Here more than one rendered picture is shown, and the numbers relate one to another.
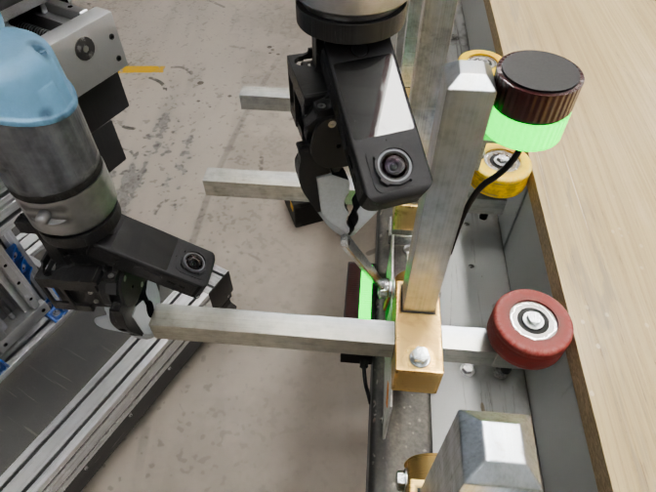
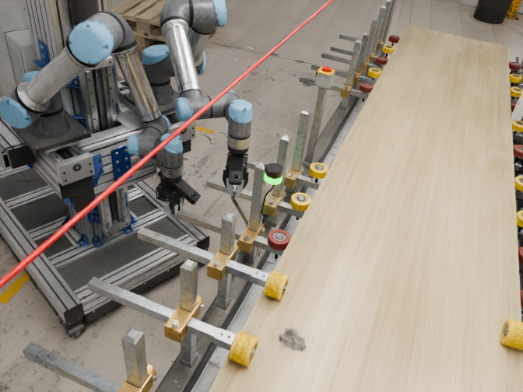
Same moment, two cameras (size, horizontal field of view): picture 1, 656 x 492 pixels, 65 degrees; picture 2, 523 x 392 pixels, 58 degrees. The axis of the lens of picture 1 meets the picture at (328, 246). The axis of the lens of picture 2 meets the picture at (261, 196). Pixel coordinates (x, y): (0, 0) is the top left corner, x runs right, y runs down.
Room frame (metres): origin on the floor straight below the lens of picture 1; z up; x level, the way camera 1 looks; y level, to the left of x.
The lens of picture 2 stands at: (-0.96, -0.41, 2.05)
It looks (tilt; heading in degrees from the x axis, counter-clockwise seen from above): 38 degrees down; 13
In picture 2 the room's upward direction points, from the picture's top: 7 degrees clockwise
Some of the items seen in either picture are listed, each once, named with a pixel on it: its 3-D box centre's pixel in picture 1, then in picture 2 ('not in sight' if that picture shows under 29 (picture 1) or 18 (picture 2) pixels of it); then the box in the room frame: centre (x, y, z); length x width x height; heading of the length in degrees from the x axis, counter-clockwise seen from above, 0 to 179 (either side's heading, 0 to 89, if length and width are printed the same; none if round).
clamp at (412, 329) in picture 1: (418, 328); (251, 236); (0.31, -0.10, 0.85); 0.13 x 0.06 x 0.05; 175
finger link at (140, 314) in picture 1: (122, 323); (170, 210); (0.31, 0.23, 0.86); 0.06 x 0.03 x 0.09; 85
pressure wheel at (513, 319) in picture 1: (518, 345); (277, 246); (0.28, -0.21, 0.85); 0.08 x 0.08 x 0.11
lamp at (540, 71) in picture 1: (500, 183); (271, 192); (0.33, -0.15, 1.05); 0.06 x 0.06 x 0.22; 85
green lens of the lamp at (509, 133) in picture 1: (525, 114); (273, 176); (0.33, -0.15, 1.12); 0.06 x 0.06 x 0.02
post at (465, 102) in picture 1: (424, 272); (255, 217); (0.33, -0.10, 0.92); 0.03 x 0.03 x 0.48; 85
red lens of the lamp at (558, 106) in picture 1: (535, 85); (274, 170); (0.33, -0.15, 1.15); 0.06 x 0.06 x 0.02
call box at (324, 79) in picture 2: not in sight; (324, 78); (1.09, -0.17, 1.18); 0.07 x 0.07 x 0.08; 85
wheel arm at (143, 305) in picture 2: not in sight; (164, 313); (-0.20, 0.00, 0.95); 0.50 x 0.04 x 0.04; 85
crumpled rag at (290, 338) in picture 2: not in sight; (293, 338); (-0.12, -0.36, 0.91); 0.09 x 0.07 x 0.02; 55
